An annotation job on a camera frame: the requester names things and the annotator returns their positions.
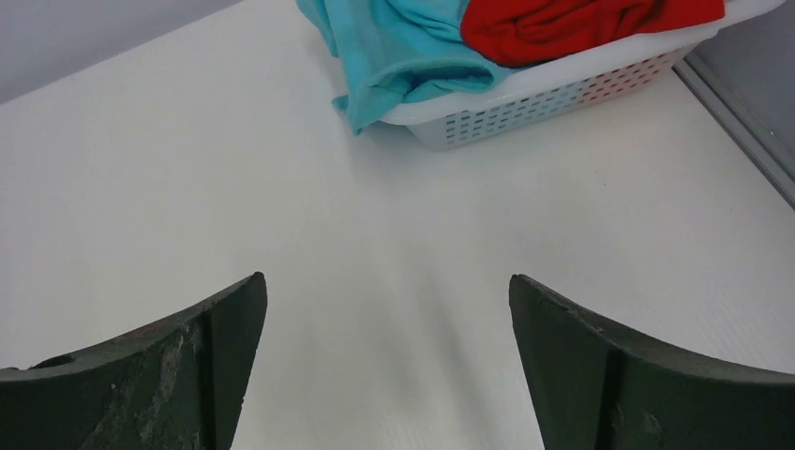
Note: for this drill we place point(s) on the turquoise t-shirt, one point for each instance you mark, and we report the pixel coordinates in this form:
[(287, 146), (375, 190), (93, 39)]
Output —
[(394, 52)]

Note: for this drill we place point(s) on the red t-shirt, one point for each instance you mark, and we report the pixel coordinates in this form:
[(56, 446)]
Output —
[(521, 33)]

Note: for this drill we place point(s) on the aluminium frame post right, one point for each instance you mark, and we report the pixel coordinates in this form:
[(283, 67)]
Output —
[(757, 141)]

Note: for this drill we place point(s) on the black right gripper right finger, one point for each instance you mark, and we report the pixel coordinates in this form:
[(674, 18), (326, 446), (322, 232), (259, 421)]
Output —
[(599, 384)]

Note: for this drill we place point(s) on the white plastic laundry basket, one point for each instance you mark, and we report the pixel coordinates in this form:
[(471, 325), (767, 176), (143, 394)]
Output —
[(562, 86)]

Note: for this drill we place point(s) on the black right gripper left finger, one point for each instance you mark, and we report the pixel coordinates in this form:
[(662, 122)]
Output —
[(176, 383)]

